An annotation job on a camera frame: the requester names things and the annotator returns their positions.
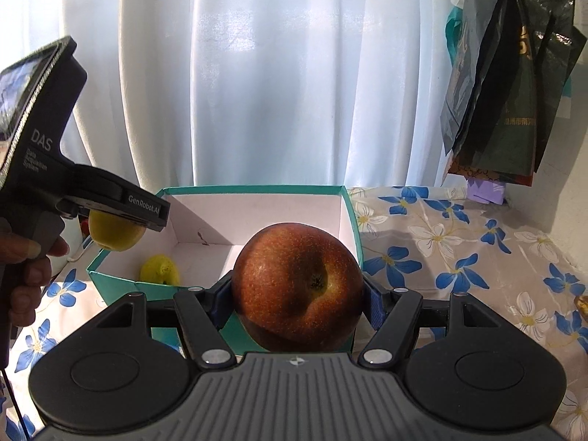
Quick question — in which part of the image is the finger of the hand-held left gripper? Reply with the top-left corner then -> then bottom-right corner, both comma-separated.
89,207 -> 167,233

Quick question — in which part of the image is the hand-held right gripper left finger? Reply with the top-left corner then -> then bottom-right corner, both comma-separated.
100,279 -> 240,370

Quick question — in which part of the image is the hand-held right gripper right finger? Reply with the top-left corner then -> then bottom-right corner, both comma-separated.
358,272 -> 493,370

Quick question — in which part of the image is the yellow lemon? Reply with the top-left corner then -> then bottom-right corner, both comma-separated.
89,209 -> 144,252
140,255 -> 181,284

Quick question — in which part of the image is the red apple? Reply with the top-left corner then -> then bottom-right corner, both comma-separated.
231,223 -> 363,351

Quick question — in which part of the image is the teal cardboard box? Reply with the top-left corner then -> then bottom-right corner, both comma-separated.
86,186 -> 363,354

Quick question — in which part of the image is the person's left hand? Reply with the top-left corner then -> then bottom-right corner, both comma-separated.
0,219 -> 71,331

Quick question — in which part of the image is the white appliance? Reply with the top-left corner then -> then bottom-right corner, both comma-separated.
48,235 -> 101,282

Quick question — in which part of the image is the floral tablecloth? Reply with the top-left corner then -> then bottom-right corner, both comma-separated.
0,185 -> 588,441

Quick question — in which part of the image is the purple paper bag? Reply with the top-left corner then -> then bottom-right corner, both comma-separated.
466,177 -> 509,205

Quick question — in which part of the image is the patterned brown bag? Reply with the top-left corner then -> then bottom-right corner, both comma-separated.
448,154 -> 536,188

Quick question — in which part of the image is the white curtain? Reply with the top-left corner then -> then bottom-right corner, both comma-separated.
60,0 -> 467,190

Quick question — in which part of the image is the dark green hanging bag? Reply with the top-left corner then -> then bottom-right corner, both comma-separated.
440,0 -> 539,181

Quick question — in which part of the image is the teal plastic bag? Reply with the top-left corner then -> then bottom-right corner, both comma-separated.
443,7 -> 470,71

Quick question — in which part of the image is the black plastic bag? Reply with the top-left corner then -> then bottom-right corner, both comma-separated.
505,0 -> 578,148

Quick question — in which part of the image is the black cable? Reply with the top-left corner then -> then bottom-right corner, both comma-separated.
0,331 -> 29,441

